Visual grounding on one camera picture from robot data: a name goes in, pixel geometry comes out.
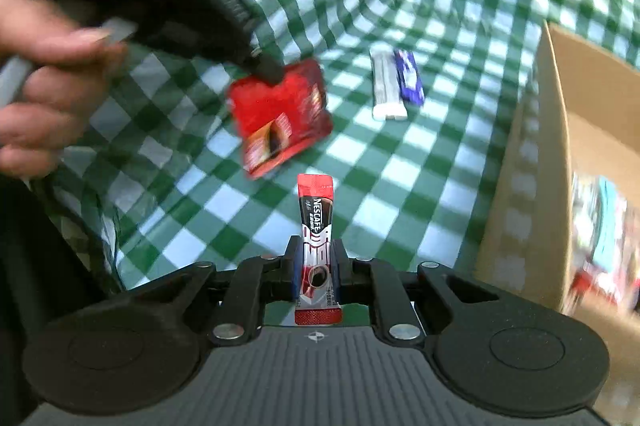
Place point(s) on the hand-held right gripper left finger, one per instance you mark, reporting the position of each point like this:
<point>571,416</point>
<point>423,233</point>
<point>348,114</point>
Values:
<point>295,278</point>

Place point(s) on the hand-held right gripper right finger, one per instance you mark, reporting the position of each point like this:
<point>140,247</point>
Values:
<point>339,273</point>

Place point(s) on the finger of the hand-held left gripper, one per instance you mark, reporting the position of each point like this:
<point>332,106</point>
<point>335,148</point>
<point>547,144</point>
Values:
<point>267,68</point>

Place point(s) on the red coffee sachet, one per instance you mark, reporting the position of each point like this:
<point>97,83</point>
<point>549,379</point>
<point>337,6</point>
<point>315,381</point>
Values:
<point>282,116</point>

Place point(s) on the red coffee stick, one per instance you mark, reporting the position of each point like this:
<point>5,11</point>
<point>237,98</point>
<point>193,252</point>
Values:
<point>315,226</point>

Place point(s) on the cardboard box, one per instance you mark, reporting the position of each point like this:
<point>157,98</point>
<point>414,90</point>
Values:
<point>545,156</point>

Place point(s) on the heap of packets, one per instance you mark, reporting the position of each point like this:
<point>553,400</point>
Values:
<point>605,236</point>

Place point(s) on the person's left hand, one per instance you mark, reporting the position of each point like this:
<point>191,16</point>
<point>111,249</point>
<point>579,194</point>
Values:
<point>45,71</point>

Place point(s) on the white stick packet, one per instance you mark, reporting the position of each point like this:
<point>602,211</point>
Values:
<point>387,81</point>

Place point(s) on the green checked tablecloth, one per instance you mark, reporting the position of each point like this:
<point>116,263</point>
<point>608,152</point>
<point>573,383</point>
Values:
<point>425,186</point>

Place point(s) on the purple snack packet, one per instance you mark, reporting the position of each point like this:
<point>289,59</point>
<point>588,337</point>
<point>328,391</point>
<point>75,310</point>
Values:
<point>409,76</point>

